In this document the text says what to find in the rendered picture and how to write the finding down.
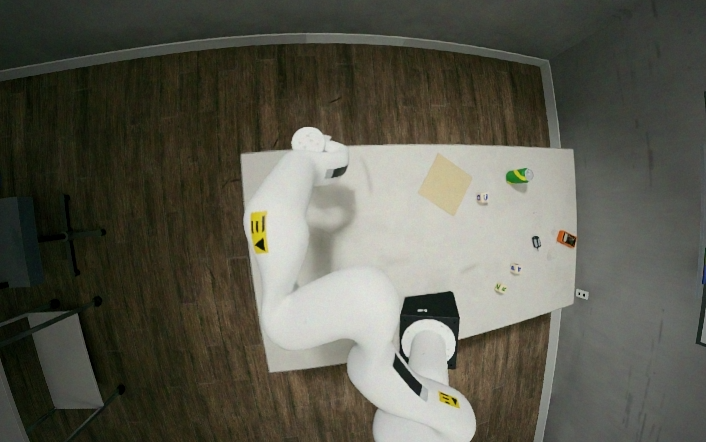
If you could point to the tan square mat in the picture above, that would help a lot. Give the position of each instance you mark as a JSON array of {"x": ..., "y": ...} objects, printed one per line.
[{"x": 445, "y": 185}]

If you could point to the green drink can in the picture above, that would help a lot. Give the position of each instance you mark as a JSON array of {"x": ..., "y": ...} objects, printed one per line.
[{"x": 518, "y": 176}]

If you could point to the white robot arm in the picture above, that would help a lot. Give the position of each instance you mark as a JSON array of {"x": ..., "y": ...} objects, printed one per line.
[{"x": 359, "y": 302}]

